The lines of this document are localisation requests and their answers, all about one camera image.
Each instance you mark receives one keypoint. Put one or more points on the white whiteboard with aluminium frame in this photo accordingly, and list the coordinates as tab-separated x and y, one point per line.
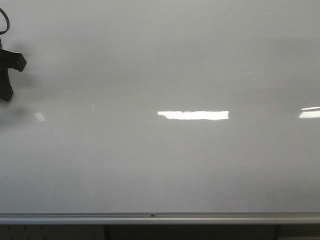
162	112

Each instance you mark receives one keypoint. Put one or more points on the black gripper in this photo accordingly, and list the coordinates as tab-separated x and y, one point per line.
9	60

